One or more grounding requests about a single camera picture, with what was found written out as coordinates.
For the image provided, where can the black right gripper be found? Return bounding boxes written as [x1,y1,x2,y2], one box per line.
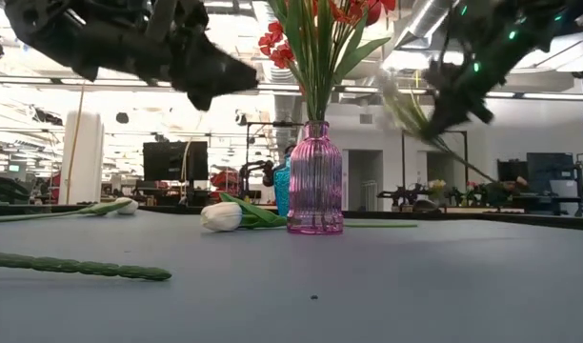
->
[422,0,535,141]

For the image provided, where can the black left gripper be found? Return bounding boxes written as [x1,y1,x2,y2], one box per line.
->
[89,0,260,112]

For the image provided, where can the small white blossom spray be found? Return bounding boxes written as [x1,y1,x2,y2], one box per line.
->
[376,71,500,185]

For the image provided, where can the red blossom spray thin stems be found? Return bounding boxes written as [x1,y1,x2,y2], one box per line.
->
[257,0,321,123]

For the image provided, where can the red artificial tulip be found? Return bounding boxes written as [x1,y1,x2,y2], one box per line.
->
[314,0,397,123]

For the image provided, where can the white artificial tulip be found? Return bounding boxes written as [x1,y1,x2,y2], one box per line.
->
[200,192,419,233]
[0,196,139,224]

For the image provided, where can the teal textured glass vase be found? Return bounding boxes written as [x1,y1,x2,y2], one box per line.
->
[272,156,292,218]

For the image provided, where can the pink ribbed glass vase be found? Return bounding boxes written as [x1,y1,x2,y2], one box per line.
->
[286,120,345,235]

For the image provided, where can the background flower bunch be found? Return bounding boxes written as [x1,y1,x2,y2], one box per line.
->
[427,178,493,206]

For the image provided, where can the black monitor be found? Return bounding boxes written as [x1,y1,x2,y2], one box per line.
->
[142,141,210,182]

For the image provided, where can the small dark monitor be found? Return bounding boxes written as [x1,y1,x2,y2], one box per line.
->
[497,160,529,194]

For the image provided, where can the black rounded device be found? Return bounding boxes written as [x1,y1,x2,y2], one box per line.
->
[412,198,441,213]

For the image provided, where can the low black background robot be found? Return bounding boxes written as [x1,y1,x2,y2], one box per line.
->
[376,185,416,211]

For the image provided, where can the large dark monitor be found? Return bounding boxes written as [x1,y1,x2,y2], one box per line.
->
[527,151,579,194]

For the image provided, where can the white building column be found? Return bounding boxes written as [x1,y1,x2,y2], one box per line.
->
[58,110,106,206]

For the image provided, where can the long ceiling light bar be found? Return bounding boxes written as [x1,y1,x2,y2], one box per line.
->
[0,74,583,102]

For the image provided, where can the green bumpy flower stem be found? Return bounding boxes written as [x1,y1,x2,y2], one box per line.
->
[0,251,172,282]

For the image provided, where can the wide black gantry frame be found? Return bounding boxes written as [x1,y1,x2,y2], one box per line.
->
[401,128,469,186]

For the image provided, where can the silver spiral ventilation duct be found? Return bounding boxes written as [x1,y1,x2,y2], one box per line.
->
[381,0,459,72]

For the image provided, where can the narrow black gantry frame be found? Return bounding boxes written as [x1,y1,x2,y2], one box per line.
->
[246,121,297,182]

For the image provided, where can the yellow hanging cable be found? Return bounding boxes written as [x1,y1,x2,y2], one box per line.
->
[65,80,87,206]

